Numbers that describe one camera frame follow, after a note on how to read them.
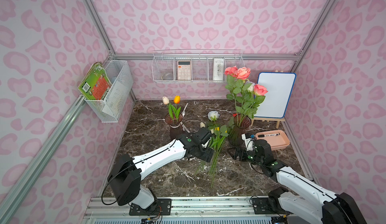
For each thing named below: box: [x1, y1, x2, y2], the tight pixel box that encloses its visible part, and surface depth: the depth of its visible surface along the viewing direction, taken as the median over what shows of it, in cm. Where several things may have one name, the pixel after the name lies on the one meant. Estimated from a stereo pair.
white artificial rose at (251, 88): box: [245, 80, 256, 92], surface depth 79 cm
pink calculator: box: [177, 60, 192, 81], surface depth 96 cm
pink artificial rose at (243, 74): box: [233, 66, 252, 126], surface depth 76 cm
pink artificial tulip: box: [161, 95, 176, 122], surface depth 85 cm
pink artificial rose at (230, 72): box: [224, 65, 242, 104], surface depth 78 cm
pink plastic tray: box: [254, 129, 291, 151], surface depth 99 cm
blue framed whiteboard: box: [253, 71, 297, 119], surface depth 88 cm
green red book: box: [77, 61, 113, 100], surface depth 73 cm
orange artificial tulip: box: [169, 95, 182, 122], surface depth 85 cm
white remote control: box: [213, 58, 225, 81], surface depth 94 cm
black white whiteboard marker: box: [257, 132, 281, 138], surface depth 100 cm
